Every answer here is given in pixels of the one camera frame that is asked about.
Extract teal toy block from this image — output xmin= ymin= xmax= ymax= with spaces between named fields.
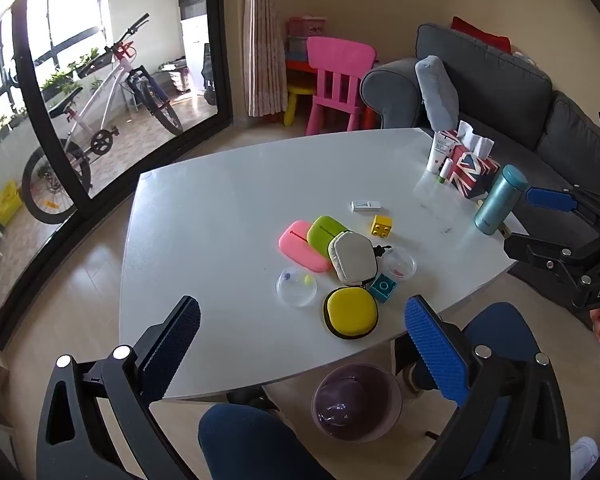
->
xmin=367 ymin=273 xmax=398 ymax=304

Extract yellow round zip case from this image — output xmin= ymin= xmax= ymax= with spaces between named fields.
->
xmin=323 ymin=287 xmax=379 ymax=340

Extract beige hexagonal zip pouch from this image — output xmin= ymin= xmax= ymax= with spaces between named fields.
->
xmin=327 ymin=231 xmax=378 ymax=286

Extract clear round container yellow bead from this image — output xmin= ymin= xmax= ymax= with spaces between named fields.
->
xmin=275 ymin=266 xmax=317 ymax=308

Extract purple trash bin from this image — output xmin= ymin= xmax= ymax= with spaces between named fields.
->
xmin=311 ymin=363 xmax=403 ymax=443

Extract teal thermos bottle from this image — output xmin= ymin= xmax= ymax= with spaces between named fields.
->
xmin=474 ymin=165 xmax=528 ymax=235

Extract grey sofa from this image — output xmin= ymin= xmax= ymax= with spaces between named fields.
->
xmin=361 ymin=24 xmax=600 ymax=194

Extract union jack tissue box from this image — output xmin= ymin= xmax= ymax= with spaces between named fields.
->
xmin=449 ymin=120 xmax=500 ymax=200

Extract small white green-capped bottle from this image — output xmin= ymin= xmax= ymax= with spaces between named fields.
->
xmin=438 ymin=158 xmax=454 ymax=183

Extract white cream tube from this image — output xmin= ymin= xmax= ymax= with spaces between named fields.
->
xmin=426 ymin=130 xmax=457 ymax=174

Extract person's left leg jeans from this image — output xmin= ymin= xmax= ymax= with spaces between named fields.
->
xmin=198 ymin=403 xmax=332 ymax=479

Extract light grey pillow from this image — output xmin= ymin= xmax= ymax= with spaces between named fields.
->
xmin=415 ymin=55 xmax=460 ymax=131

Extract red cushion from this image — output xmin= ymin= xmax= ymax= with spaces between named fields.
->
xmin=451 ymin=16 xmax=512 ymax=54

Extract clear round container pink piece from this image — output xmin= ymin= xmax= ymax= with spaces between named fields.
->
xmin=380 ymin=246 xmax=417 ymax=282

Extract yellow toy block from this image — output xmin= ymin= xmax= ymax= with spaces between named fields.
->
xmin=370 ymin=214 xmax=392 ymax=238

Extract small white rectangular box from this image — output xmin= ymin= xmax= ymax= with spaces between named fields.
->
xmin=350 ymin=200 xmax=381 ymax=212

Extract green silicone case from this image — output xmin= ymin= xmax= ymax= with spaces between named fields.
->
xmin=306 ymin=216 xmax=348 ymax=258

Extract white bicycle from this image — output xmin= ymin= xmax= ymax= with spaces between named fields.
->
xmin=20 ymin=13 xmax=184 ymax=226

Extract yellow crate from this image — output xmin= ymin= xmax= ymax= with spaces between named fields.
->
xmin=0 ymin=180 xmax=23 ymax=226

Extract pink children's chair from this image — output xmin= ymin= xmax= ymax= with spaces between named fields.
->
xmin=306 ymin=36 xmax=376 ymax=136

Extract white coffee table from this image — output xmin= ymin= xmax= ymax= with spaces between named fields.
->
xmin=118 ymin=127 xmax=529 ymax=402

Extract pink silicone case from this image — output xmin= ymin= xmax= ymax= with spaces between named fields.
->
xmin=278 ymin=220 xmax=332 ymax=273

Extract yellow children's stool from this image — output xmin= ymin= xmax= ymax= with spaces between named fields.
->
xmin=283 ymin=84 xmax=315 ymax=127

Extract pink storage box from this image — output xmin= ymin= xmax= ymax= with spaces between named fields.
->
xmin=287 ymin=15 xmax=326 ymax=38

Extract pink patterned curtain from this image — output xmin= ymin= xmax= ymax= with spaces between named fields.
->
xmin=242 ymin=0 xmax=288 ymax=117

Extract black sliding door frame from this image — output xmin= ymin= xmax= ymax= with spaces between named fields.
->
xmin=0 ymin=0 xmax=230 ymax=348

